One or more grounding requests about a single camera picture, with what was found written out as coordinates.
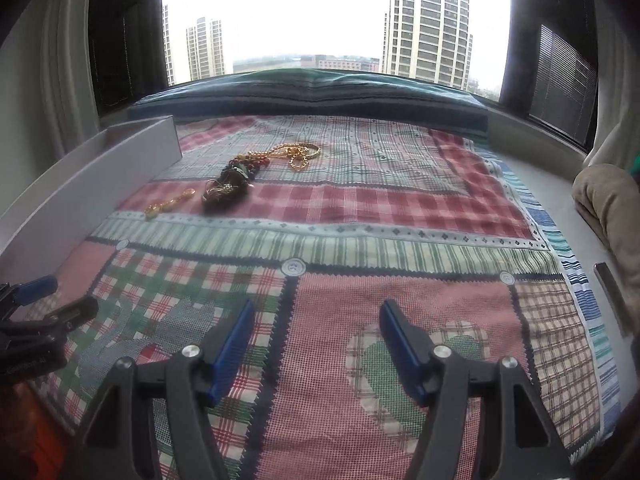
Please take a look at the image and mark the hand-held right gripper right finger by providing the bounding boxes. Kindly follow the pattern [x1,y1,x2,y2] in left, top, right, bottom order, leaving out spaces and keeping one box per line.
[378,299,573,480]

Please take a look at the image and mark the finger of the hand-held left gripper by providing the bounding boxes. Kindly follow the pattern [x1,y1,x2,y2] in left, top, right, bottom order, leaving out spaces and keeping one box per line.
[0,295,100,343]
[0,275,59,317]

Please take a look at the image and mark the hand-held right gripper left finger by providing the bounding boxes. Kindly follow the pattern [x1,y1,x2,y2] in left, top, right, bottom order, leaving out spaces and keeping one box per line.
[75,299,257,480]

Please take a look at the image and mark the grey jewelry tray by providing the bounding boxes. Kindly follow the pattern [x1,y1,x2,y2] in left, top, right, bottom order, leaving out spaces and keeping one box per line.
[0,114,182,288]

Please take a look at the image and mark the small gold bracelet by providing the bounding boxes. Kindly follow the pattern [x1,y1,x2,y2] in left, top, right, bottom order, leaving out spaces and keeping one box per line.
[144,188,196,220]

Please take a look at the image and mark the gold chain necklace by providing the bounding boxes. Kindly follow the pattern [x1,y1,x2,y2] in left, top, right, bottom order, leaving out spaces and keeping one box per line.
[269,142,312,172]

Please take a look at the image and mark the patchwork plaid blanket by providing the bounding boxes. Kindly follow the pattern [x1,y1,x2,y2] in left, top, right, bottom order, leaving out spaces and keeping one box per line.
[27,112,627,480]

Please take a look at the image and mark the pale curtain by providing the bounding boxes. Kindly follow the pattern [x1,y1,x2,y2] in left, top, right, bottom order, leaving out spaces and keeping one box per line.
[0,0,103,166]
[585,0,640,171]

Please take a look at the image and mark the beige cushion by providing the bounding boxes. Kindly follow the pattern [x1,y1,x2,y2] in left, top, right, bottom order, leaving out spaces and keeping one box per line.
[571,163,640,311]

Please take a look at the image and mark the folded dark green blanket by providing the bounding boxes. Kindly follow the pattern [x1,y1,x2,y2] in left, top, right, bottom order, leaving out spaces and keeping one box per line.
[127,67,493,132]

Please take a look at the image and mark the dark window panel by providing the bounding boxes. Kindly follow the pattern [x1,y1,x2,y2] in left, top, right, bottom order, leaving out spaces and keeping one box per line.
[88,0,170,112]

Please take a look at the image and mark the narrow apartment tower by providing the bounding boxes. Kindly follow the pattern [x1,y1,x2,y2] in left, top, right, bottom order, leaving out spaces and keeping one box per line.
[162,4,177,86]

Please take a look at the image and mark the low wide building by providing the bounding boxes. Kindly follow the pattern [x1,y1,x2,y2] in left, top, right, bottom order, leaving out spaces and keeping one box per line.
[232,54,382,75]

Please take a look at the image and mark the small apartment tower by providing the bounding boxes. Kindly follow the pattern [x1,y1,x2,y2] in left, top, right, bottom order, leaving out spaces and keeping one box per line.
[185,16,227,81]

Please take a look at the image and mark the grey window screen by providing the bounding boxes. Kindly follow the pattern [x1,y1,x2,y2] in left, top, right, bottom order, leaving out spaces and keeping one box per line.
[529,24,599,147]

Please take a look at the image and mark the tall apartment tower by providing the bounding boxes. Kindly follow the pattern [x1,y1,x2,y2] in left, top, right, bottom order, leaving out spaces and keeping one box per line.
[382,0,474,92]

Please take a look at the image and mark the window pane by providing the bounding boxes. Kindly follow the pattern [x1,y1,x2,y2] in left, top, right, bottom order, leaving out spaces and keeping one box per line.
[161,0,512,102]

